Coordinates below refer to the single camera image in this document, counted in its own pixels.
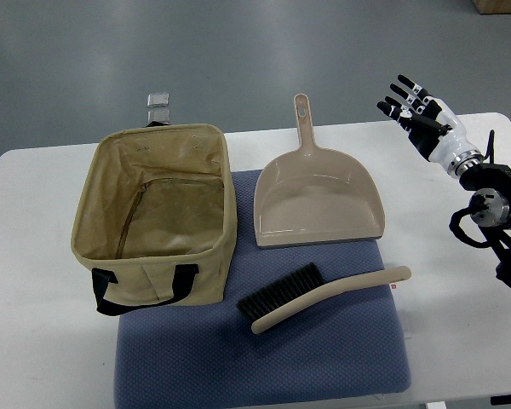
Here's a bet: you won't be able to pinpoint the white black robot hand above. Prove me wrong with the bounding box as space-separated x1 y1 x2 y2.
377 74 484 178

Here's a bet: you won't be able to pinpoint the beige hand broom black bristles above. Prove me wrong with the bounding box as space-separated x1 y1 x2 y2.
237 263 411 335

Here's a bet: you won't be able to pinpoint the yellow fabric bag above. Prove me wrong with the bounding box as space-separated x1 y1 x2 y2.
71 124 238 316

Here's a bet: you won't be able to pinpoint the cardboard box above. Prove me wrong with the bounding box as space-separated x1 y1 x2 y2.
472 0 511 14

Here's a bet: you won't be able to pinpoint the beige plastic dustpan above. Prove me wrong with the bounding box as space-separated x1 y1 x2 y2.
253 94 385 247

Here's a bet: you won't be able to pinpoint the lower metal floor plate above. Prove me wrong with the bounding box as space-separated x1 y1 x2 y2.
147 108 170 124

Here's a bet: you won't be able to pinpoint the metal floor plate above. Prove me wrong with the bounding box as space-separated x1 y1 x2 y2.
146 92 169 107
147 108 170 124

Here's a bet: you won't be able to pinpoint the upper metal floor plate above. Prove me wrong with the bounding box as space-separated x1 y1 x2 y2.
146 92 169 107

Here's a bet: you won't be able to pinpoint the black table control panel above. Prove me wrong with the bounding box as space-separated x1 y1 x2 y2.
490 395 511 406

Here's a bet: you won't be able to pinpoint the blue quilted cushion mat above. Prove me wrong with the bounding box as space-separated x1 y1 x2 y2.
114 170 411 408

